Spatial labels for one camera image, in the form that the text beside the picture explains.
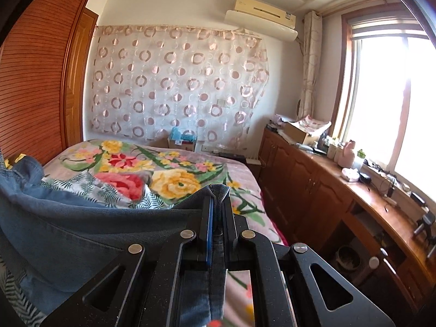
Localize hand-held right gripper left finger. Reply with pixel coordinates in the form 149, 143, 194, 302
39, 186, 215, 327

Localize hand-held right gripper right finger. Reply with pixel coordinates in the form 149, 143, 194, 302
218, 187, 397, 327

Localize blue denim pants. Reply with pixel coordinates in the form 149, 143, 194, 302
0, 150, 232, 327

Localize floral blanket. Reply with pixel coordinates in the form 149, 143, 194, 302
43, 139, 290, 327

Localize long wooden cabinet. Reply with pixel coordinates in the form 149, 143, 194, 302
256, 125, 436, 327

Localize cardboard box with blue items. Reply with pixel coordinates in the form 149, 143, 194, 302
167, 127, 197, 153

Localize open cardboard box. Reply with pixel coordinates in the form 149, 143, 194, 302
282, 121, 320, 146

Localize white bowl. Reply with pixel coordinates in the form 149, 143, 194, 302
337, 245, 362, 274

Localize pink bottle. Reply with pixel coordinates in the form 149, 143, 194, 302
341, 140, 357, 170

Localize beige window curtain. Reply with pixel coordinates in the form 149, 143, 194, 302
300, 10, 323, 120

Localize wooden framed window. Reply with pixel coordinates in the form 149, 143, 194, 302
331, 3, 436, 208

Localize white air conditioner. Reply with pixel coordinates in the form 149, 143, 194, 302
224, 0, 299, 43

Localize wooden slatted wardrobe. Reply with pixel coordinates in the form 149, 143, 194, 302
0, 0, 100, 169

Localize curtain rod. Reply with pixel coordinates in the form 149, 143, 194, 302
319, 0, 393, 18

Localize circle print wall curtain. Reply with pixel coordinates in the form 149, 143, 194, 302
89, 24, 270, 144

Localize black camera stand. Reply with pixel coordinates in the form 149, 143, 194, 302
413, 210, 436, 240

